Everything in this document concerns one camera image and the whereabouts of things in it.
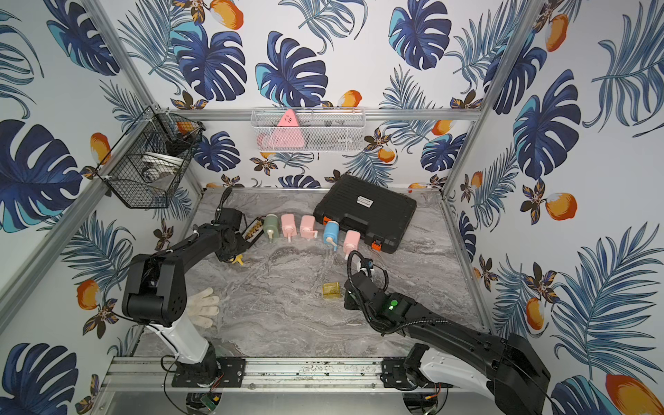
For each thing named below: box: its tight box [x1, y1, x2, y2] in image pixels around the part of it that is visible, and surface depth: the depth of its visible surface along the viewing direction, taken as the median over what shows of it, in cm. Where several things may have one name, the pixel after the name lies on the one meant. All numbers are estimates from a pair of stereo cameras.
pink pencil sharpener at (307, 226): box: [300, 214, 319, 241], surface depth 103 cm
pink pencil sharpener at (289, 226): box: [280, 213, 297, 243], surface depth 103 cm
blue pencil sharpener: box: [323, 220, 340, 252], surface depth 101 cm
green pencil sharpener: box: [263, 213, 280, 243], surface depth 103 cm
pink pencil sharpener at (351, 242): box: [343, 229, 361, 261], surface depth 99 cm
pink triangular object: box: [272, 108, 306, 148], surface depth 92 cm
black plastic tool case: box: [312, 173, 417, 254], surface depth 108 cm
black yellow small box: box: [242, 216, 265, 249], surface depth 107 cm
